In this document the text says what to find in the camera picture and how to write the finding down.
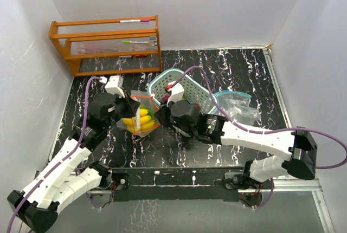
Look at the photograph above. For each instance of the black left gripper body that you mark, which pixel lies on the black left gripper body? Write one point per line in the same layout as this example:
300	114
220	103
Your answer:
123	108

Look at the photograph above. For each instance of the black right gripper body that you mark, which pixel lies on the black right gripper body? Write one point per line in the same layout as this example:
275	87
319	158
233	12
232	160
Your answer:
166	121

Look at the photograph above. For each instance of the clear bag orange zipper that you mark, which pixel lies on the clear bag orange zipper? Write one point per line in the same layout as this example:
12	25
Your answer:
146	101

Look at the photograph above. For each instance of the yellow banana bunch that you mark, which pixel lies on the yellow banana bunch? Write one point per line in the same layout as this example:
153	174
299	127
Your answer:
144	123

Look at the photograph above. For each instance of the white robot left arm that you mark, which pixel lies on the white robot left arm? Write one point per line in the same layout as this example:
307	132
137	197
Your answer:
40	202

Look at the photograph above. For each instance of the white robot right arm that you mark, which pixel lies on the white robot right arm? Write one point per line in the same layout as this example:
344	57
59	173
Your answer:
292	153

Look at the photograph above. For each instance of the clear bag blue zipper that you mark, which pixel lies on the clear bag blue zipper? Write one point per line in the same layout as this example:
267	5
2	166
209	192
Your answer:
237	106

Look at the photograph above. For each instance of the light green plastic basket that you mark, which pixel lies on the light green plastic basket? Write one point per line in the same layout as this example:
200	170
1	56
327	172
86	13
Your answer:
193	91

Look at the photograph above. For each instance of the orange wooden shelf rack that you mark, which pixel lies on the orange wooden shelf rack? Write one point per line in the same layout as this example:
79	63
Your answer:
77	41

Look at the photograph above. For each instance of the green pen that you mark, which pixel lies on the green pen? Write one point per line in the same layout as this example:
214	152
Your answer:
135	42

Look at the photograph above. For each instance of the small grey box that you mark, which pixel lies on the small grey box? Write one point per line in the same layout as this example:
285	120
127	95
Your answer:
153	41

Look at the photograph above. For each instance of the pink white pen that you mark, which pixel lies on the pink white pen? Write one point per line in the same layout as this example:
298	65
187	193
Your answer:
134	21

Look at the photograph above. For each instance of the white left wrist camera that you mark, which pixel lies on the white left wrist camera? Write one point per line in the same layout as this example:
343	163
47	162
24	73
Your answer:
114	86

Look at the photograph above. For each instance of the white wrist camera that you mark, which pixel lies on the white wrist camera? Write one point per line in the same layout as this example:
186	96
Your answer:
114	86
176	92

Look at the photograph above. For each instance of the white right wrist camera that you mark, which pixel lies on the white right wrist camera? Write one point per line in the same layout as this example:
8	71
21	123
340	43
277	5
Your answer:
176	92

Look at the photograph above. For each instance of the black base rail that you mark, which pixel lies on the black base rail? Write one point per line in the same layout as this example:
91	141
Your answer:
175	183

